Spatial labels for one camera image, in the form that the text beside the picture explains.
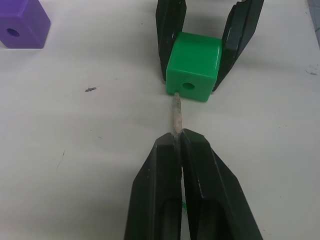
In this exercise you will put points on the green cube block with hole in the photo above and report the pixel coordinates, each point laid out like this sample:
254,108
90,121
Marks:
195,57

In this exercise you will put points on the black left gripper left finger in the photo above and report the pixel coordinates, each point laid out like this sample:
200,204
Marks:
152,190

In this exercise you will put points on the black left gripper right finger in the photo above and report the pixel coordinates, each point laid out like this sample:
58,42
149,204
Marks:
212,190

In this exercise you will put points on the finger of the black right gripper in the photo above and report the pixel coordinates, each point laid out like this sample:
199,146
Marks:
166,27
241,30

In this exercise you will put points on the purple cube block with hole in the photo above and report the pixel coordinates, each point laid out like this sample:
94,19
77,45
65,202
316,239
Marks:
22,17

